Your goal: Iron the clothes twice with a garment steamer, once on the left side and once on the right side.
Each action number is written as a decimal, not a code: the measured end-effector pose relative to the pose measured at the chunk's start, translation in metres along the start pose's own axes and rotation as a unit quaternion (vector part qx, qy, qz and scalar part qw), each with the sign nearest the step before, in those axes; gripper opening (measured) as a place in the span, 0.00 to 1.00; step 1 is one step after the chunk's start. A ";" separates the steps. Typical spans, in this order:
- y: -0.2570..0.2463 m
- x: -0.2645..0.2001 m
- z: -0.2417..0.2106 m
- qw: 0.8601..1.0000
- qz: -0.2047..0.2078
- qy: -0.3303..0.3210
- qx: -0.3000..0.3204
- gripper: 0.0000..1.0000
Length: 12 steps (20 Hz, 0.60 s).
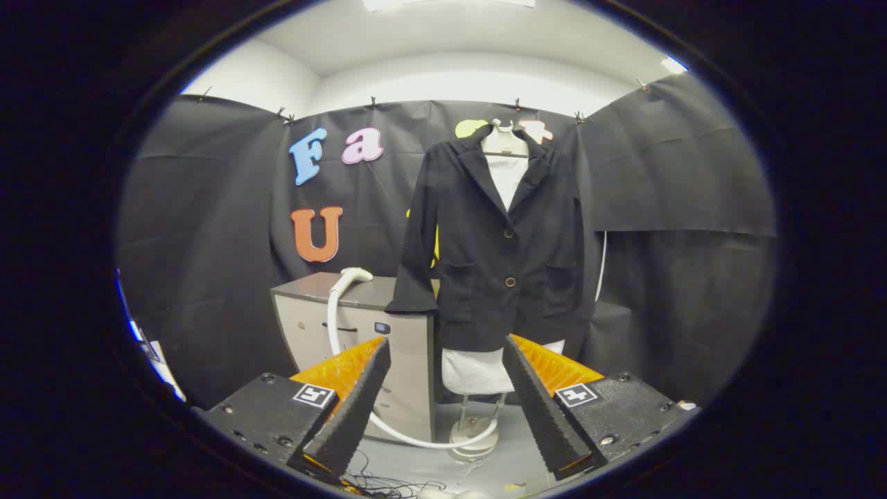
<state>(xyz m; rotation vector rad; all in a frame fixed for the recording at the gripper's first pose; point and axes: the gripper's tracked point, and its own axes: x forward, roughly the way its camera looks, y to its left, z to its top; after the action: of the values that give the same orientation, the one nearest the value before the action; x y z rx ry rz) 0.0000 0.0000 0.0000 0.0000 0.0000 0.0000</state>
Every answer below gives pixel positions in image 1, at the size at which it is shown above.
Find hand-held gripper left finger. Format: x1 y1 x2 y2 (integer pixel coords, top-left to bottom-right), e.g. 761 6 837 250
201 338 392 486

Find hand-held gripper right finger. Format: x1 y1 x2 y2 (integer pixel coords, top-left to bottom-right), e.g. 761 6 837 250
502 334 678 482

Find white garment steamer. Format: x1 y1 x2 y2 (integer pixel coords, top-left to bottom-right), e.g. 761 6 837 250
327 267 501 450

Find black jacket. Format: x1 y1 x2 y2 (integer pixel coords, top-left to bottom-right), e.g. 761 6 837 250
385 125 586 353

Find white clothes hanger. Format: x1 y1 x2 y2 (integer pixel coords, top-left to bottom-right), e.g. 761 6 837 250
480 119 531 159

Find white inner shirt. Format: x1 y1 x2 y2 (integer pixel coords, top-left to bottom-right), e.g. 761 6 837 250
441 154 565 396

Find metal stand with round base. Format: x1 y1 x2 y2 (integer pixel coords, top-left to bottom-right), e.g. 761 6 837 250
449 394 507 462

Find grey drawer cabinet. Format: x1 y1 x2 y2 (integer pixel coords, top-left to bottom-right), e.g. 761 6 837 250
270 272 439 444

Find white papers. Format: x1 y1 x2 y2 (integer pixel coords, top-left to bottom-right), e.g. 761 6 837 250
135 322 186 403

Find black backdrop cloth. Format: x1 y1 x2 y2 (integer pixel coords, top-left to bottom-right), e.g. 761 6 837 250
116 69 777 410

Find black floor cables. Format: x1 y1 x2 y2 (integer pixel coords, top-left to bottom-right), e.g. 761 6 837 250
343 450 448 498

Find thin white cable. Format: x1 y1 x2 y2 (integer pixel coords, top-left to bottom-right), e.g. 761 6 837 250
595 231 608 304

